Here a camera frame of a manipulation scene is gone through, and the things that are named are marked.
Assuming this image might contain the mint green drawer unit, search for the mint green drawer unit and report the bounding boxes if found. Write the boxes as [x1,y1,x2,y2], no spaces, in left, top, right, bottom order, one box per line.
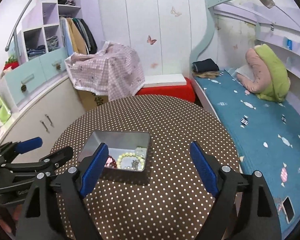
[2,48,67,105]

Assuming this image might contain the person's left hand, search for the person's left hand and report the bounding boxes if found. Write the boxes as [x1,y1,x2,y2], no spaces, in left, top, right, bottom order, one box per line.
[0,204,23,236]

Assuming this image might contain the red bead bracelet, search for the red bead bracelet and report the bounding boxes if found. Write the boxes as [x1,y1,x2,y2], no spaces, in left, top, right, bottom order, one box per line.
[105,155,118,169]

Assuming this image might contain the red stool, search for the red stool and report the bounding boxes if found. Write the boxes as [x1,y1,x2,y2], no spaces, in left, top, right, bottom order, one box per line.
[136,78,196,103]

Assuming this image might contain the beige cabinet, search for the beige cabinet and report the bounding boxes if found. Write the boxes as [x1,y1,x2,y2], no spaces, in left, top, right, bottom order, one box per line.
[0,76,85,163]

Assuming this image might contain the smartphone on bed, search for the smartphone on bed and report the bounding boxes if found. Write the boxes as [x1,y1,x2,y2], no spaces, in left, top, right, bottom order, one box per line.
[282,196,295,224]

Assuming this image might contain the pink checkered cloth cover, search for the pink checkered cloth cover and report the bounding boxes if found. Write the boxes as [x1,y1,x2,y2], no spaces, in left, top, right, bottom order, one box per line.
[65,41,145,101]

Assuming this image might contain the pink and green pillow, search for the pink and green pillow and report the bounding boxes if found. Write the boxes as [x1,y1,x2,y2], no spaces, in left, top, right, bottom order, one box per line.
[236,44,290,102]

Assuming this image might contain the blue bed sheet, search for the blue bed sheet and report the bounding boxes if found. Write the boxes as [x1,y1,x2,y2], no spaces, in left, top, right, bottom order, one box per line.
[194,71,300,238]

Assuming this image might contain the hanging clothes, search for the hanging clothes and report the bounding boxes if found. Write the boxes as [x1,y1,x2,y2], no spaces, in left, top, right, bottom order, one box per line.
[59,17,97,56]

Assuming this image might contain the folded dark clothes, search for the folded dark clothes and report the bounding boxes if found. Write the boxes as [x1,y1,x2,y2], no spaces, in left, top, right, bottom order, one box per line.
[192,59,219,73]

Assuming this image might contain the cardboard box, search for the cardboard box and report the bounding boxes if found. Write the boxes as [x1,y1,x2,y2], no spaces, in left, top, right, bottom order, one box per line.
[77,90,108,112]

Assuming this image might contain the yellow bead bracelet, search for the yellow bead bracelet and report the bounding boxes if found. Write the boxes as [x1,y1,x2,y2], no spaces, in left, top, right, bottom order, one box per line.
[116,152,146,170]

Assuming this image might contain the brown polka dot tablecloth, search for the brown polka dot tablecloth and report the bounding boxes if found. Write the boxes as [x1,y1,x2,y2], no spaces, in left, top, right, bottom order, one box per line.
[52,95,239,239]

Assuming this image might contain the grey metal tin box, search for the grey metal tin box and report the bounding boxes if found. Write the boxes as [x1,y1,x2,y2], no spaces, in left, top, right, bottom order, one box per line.
[77,131,151,172]

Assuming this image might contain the pale green jade pendant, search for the pale green jade pendant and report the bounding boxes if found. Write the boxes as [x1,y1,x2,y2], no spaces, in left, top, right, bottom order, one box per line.
[135,147,147,156]

